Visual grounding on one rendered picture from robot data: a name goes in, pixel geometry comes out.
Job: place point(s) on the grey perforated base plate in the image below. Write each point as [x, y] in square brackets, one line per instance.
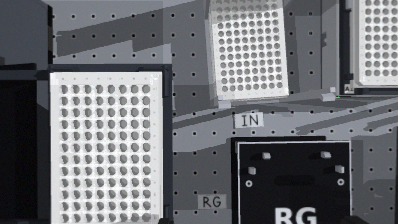
[173, 32]

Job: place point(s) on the black regrip nest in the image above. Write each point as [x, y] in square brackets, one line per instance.
[290, 180]

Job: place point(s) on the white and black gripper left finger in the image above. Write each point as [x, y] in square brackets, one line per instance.
[165, 221]

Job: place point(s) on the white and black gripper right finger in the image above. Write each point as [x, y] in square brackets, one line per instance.
[353, 220]

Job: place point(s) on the grey rg label plate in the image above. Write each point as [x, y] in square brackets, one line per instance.
[211, 201]

